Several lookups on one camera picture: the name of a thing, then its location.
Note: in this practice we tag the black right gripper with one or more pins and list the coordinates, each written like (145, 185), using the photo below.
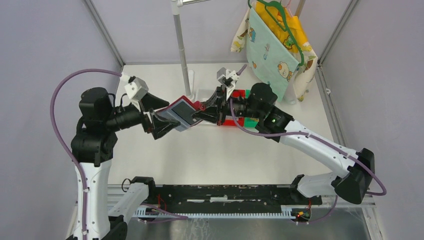
(210, 113)

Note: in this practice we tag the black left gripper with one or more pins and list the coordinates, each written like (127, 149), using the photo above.
(158, 126)

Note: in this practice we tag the dark grey credit card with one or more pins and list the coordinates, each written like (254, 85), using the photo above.
(183, 112)

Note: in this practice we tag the red leather card holder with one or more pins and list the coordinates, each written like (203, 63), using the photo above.
(167, 113)

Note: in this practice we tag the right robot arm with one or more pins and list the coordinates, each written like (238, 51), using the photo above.
(352, 171)

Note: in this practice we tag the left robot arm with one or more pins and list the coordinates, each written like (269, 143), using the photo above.
(92, 148)

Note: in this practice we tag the red plastic bin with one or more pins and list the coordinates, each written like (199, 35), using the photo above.
(229, 122)

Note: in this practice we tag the white stand base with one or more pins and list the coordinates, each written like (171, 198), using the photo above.
(189, 77)

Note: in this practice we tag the green plastic bin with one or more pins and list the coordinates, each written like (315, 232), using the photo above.
(250, 122)

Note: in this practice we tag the mint cartoon cloth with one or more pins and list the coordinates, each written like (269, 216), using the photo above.
(270, 61)

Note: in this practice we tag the cream cartoon cloth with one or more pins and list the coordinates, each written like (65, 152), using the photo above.
(300, 83)

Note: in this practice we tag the green clothes hanger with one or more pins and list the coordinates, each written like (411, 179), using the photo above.
(274, 36)

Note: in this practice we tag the silver stand pole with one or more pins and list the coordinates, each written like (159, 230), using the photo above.
(175, 7)

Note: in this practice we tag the yellow garment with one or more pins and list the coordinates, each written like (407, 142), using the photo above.
(285, 26)

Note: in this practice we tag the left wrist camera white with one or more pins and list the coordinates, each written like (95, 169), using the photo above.
(135, 88)

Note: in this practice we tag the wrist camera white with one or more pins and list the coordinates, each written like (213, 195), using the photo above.
(228, 79)
(135, 88)

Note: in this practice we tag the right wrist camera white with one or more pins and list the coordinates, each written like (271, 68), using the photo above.
(228, 79)

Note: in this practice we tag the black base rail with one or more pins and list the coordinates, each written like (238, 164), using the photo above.
(227, 199)

